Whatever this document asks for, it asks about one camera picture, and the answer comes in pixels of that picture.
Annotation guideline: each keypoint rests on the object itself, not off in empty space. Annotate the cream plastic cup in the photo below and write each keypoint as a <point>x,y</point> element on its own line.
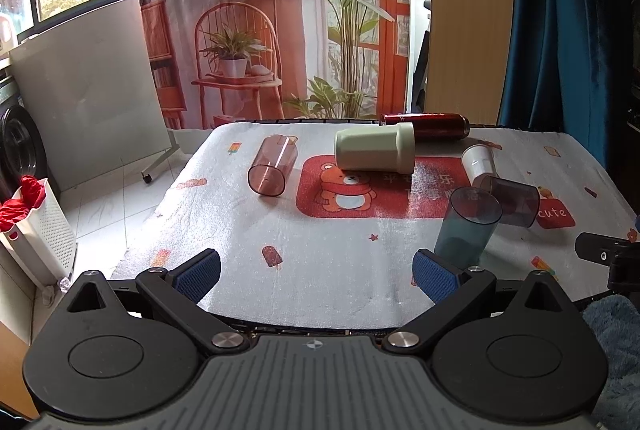
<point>372,149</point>

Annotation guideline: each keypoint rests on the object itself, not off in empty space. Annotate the blue translucent cup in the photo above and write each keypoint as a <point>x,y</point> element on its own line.
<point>462,235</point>

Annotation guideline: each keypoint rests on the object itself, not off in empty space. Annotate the white board on wheels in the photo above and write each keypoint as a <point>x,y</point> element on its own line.
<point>85,99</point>

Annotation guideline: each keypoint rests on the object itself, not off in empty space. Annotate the dark purple translucent cup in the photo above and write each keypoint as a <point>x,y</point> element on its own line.
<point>515,202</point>

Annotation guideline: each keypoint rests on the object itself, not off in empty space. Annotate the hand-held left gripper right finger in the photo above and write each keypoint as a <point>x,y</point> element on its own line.
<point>434,277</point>

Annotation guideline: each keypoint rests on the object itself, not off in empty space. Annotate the red cloth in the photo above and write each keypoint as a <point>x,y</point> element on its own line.
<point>27,200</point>

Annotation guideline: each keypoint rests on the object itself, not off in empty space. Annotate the blue fluffy cloth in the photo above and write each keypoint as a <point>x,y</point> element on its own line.
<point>617,360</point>

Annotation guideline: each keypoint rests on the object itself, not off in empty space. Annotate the pink translucent cup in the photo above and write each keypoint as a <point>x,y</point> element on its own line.
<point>274,162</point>

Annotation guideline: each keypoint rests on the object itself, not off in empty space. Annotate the small white cup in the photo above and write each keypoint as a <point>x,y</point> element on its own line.
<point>477,162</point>

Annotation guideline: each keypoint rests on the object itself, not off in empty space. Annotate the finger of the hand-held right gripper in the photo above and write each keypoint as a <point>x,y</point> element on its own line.
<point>622,260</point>

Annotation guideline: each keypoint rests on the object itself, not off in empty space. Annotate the white printed blanket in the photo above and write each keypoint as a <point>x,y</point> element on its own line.
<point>310,265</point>

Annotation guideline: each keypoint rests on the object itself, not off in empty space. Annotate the red drink can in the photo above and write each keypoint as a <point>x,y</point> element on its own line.
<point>435,124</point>

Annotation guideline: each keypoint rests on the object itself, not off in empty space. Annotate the white laundry basket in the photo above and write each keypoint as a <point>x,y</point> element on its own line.
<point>42,240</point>

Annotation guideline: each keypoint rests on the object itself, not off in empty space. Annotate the blue curtain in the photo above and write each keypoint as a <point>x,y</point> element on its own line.
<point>565,24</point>

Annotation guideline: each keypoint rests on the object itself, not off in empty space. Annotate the wooden panel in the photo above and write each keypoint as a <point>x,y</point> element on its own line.
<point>467,19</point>

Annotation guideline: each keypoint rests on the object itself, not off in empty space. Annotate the washing machine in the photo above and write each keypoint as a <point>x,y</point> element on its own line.
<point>17,149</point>

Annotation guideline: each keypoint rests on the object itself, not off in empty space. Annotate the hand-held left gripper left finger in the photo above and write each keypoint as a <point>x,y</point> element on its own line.
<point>197,274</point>

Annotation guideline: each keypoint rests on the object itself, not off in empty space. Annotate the printed backdrop cloth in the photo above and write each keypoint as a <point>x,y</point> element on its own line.
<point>280,9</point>

